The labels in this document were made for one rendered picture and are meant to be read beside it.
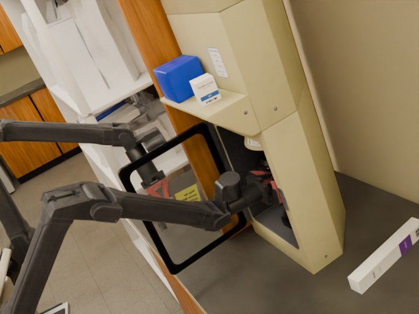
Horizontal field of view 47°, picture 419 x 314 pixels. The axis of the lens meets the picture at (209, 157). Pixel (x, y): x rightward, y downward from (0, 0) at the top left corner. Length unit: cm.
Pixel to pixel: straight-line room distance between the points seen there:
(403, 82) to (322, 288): 60
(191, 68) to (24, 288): 66
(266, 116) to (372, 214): 57
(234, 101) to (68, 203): 43
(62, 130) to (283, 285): 77
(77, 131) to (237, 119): 53
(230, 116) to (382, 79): 52
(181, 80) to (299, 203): 45
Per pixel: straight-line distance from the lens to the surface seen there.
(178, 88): 126
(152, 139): 148
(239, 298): 145
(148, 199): 117
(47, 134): 146
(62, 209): 104
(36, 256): 111
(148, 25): 141
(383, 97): 149
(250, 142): 132
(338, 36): 152
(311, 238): 137
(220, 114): 111
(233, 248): 163
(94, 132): 145
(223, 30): 110
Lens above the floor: 188
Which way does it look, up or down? 24 degrees down
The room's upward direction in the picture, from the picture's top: 23 degrees counter-clockwise
